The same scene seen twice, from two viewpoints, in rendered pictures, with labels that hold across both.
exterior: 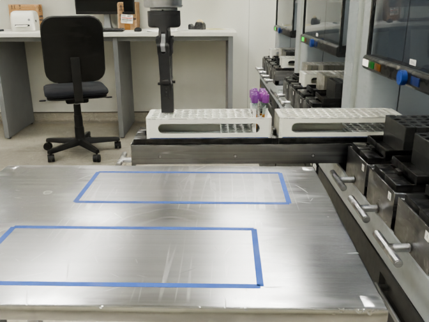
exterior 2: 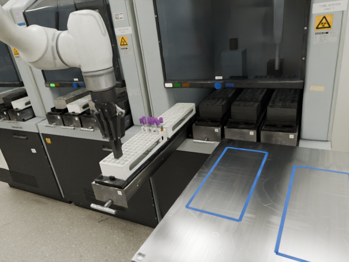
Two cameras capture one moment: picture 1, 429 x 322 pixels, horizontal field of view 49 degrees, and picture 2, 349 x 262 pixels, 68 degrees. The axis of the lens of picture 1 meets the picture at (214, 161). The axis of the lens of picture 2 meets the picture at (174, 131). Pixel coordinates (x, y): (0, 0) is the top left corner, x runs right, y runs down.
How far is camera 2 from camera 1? 90 cm
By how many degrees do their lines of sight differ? 56
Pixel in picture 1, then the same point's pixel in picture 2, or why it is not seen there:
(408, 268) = not seen: hidden behind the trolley
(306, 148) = (180, 136)
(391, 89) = (172, 94)
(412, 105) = (178, 98)
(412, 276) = not seen: hidden behind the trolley
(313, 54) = (55, 92)
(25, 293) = not seen: outside the picture
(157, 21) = (110, 97)
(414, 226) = (279, 136)
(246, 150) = (165, 152)
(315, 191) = (256, 144)
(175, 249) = (314, 190)
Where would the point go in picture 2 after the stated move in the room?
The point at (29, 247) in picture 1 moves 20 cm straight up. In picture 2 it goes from (309, 244) to (320, 159)
